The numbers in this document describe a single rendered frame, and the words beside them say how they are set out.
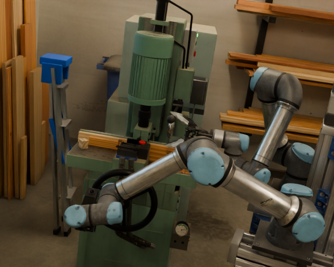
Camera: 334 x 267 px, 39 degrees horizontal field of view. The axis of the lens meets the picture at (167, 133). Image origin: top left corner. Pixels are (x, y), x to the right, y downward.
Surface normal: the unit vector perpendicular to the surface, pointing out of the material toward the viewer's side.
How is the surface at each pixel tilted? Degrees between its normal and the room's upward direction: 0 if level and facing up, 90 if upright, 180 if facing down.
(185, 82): 90
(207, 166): 87
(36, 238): 0
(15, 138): 90
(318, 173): 90
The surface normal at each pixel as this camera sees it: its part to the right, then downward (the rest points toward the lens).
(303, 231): 0.13, 0.39
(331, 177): -0.32, 0.27
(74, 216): -0.03, -0.20
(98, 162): -0.11, 0.31
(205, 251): 0.14, -0.94
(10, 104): 0.99, 0.11
